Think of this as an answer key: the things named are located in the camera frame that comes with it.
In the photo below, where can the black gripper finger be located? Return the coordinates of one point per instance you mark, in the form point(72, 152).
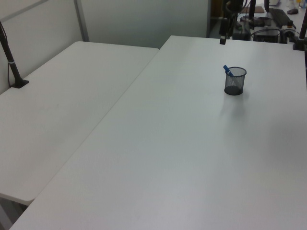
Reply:
point(223, 31)
point(229, 26)

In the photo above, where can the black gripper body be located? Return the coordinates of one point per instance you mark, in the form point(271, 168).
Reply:
point(233, 6)

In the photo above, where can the blue and white marker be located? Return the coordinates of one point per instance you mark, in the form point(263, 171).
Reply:
point(228, 71)

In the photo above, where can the dark equipment box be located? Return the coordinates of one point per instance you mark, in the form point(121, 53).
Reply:
point(241, 32)

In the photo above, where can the black monitor stand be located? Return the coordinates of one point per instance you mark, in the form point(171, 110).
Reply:
point(254, 19)

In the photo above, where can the brown mouse pad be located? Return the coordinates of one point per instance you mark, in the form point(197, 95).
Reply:
point(259, 9)

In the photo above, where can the black control box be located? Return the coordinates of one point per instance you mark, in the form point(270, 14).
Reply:
point(267, 34)

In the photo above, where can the black keyboard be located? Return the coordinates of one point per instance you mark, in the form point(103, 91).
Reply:
point(279, 16)

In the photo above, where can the white and black device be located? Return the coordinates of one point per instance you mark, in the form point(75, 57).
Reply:
point(287, 30)

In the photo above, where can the dark computer mouse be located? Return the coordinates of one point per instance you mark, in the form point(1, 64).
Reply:
point(292, 11)

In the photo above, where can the black mesh pen cup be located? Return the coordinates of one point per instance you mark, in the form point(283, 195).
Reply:
point(236, 89)

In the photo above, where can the black camera pole with clamp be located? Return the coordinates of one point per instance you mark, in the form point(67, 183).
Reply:
point(302, 31)

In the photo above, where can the grey partition frame post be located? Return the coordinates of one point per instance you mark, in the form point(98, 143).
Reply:
point(81, 20)

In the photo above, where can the black camera pole with foot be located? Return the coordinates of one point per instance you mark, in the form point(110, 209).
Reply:
point(10, 62)

